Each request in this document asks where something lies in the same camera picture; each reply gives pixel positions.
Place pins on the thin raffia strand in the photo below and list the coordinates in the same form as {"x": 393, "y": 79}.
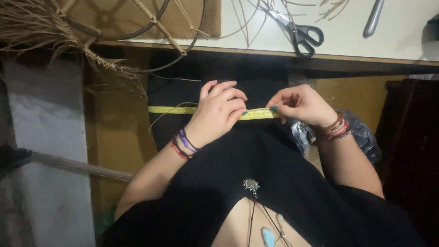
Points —
{"x": 161, "y": 115}

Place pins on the yellow measuring tape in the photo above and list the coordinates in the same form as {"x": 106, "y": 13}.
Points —
{"x": 164, "y": 109}

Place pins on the brown fibre mat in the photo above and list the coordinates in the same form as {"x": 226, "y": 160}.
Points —
{"x": 192, "y": 17}

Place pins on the raffia fringed hoop craft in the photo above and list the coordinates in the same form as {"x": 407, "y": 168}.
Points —
{"x": 103, "y": 61}

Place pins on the person's right hand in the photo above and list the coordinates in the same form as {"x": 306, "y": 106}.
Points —
{"x": 305, "y": 106}

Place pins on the dark grey object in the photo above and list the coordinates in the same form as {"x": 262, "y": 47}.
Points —
{"x": 432, "y": 31}

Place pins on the person's left hand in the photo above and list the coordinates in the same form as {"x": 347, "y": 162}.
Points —
{"x": 214, "y": 118}

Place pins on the dark wooden cabinet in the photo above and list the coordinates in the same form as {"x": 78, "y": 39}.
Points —
{"x": 411, "y": 154}

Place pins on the blue stone pendant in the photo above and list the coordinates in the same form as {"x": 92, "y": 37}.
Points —
{"x": 268, "y": 237}

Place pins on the grey wooden stick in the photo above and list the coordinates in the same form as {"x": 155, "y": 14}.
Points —
{"x": 79, "y": 167}

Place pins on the black dress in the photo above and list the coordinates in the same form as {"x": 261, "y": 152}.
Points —
{"x": 240, "y": 154}

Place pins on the white stone pendant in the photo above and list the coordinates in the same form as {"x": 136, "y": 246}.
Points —
{"x": 281, "y": 219}

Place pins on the clear plastic bag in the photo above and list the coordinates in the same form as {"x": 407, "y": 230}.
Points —
{"x": 362, "y": 137}

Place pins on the bunch of loose raffia strands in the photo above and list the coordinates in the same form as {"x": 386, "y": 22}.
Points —
{"x": 245, "y": 24}

